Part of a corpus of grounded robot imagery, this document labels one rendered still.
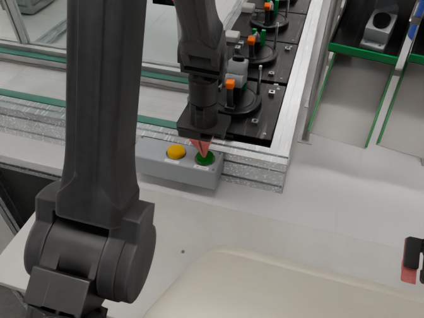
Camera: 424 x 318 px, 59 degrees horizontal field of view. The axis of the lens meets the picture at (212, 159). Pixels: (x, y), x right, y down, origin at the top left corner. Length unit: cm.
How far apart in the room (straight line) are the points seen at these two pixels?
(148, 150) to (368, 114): 51
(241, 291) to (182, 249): 62
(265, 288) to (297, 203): 70
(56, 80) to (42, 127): 23
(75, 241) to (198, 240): 50
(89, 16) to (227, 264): 20
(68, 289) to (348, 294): 23
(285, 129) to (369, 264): 37
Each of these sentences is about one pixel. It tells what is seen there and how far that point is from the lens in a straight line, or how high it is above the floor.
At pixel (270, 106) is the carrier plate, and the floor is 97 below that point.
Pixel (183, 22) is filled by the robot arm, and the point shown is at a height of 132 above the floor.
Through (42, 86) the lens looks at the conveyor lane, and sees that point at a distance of 128.
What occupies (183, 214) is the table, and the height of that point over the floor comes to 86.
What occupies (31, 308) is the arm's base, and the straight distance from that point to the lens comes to 38.
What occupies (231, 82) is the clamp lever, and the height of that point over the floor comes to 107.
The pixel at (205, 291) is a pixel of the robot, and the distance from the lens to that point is 20.
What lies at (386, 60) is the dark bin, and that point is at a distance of 81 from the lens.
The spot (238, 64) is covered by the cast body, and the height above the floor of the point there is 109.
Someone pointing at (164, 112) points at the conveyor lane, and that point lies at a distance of 107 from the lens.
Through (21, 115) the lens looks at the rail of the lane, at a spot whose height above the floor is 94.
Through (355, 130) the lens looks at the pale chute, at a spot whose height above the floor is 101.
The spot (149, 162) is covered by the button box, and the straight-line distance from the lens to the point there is 88.
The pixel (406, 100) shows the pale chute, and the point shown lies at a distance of 95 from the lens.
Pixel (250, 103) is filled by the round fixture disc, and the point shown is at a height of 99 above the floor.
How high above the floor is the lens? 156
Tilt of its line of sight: 44 degrees down
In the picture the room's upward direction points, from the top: straight up
